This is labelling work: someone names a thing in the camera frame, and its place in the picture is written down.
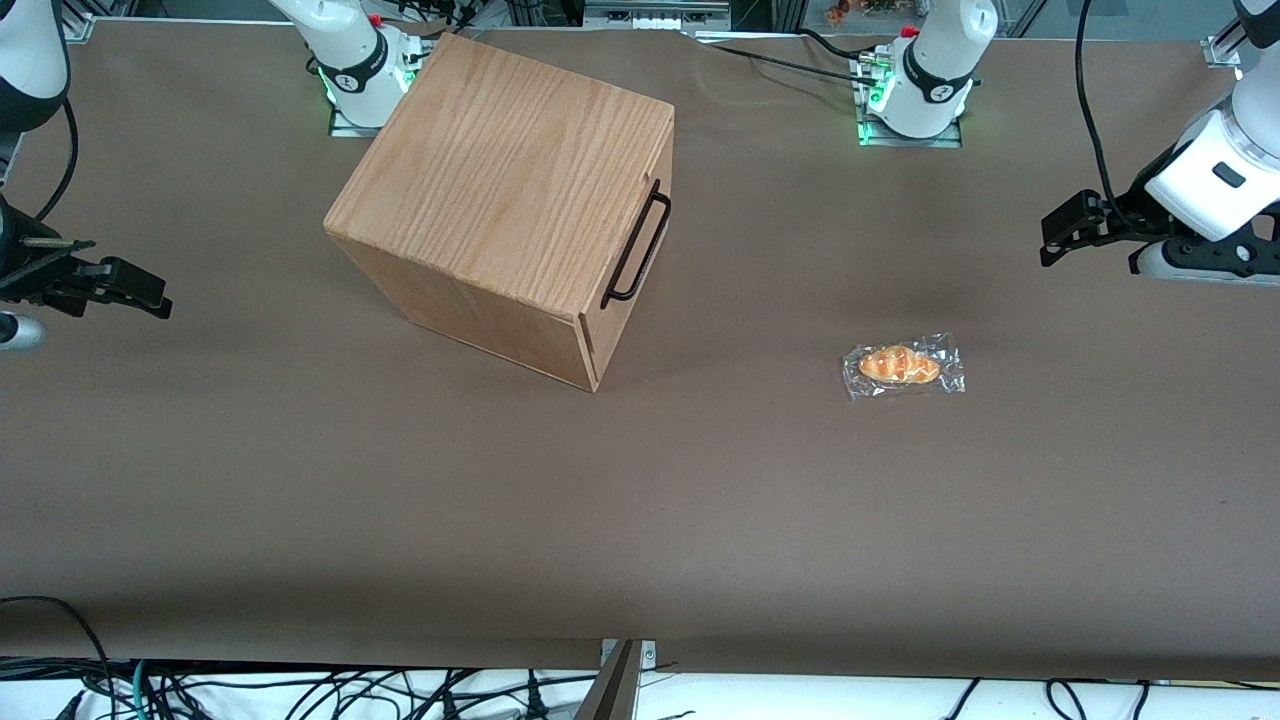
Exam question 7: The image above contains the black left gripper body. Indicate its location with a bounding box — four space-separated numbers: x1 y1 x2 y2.
1090 185 1173 247

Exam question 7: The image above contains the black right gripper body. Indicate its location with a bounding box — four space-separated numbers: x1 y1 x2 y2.
0 197 98 304

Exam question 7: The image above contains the wooden drawer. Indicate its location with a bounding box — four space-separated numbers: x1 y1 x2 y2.
580 125 676 351

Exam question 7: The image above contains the black metal drawer handle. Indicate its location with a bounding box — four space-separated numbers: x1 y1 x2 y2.
601 179 673 304

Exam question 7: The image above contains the wooden drawer cabinet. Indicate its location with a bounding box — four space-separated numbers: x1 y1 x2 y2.
323 32 676 393

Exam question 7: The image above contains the wrapped bread roll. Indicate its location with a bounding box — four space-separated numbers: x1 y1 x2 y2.
842 333 967 402

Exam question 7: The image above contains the grey power strip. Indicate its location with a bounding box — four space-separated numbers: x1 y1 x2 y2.
584 0 733 29

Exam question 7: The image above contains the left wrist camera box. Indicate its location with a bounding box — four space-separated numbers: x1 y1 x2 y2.
1128 238 1280 288

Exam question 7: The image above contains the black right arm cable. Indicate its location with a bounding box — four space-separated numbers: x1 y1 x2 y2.
35 95 81 221

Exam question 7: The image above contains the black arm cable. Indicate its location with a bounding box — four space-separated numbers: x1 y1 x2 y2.
1074 0 1136 226
35 95 81 221

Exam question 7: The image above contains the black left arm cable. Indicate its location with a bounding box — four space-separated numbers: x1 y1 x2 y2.
1074 0 1136 226

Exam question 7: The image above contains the short black table cable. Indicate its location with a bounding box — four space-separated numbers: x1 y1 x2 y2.
795 27 873 61

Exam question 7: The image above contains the looping black floor cable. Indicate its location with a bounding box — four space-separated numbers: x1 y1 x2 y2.
0 596 116 701

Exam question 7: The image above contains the long black table cable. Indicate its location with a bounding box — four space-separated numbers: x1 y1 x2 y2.
698 40 867 81

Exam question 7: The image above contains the metal table bracket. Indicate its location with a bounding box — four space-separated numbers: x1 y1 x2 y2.
575 638 657 720

